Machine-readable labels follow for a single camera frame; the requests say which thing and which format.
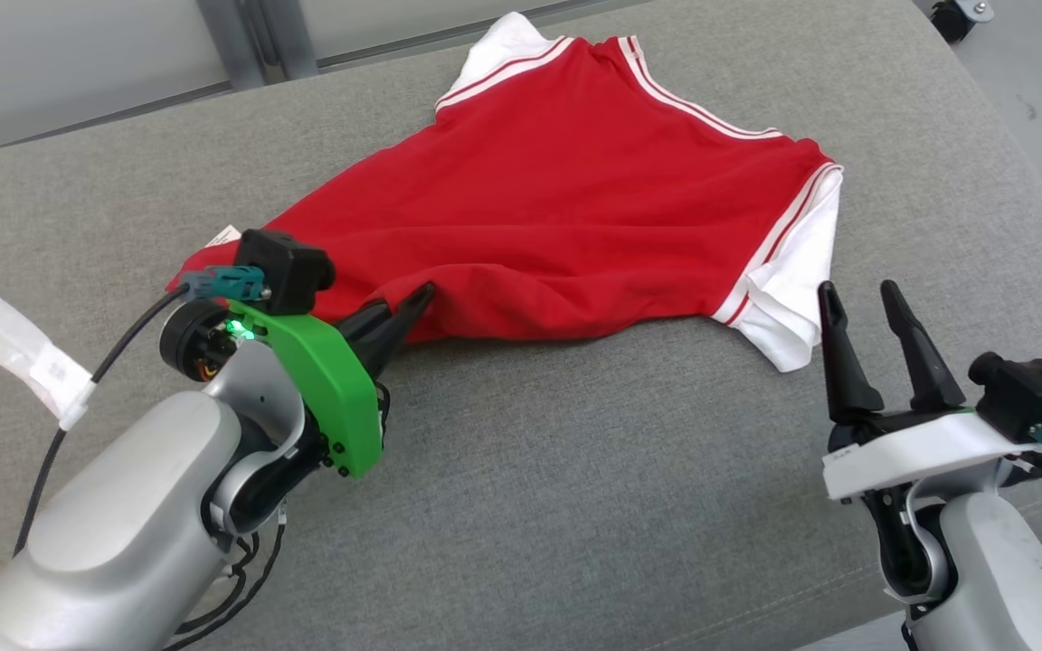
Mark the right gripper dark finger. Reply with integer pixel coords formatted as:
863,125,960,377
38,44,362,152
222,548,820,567
817,281,885,422
880,279,966,415

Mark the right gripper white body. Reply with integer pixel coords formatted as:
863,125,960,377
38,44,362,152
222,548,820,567
823,408,1042,502

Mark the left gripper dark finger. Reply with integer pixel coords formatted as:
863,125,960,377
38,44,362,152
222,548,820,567
340,281,438,350
354,311,423,380

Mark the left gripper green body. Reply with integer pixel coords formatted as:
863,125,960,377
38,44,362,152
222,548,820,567
239,303,387,481

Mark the red shirt with white sleeves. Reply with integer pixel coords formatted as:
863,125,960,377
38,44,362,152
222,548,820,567
168,11,846,373

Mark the black caster wheel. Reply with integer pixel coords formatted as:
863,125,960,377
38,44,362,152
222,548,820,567
929,0,998,45

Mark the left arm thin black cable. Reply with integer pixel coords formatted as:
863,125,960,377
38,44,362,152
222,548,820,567
164,520,289,651

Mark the left camera black cable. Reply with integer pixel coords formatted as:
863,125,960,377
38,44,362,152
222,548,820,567
13,285,193,558

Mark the grey partition post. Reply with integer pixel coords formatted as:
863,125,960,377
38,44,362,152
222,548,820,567
254,0,319,80
197,0,269,90

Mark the white tape cable tag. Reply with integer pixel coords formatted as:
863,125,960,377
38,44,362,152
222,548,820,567
0,284,99,431

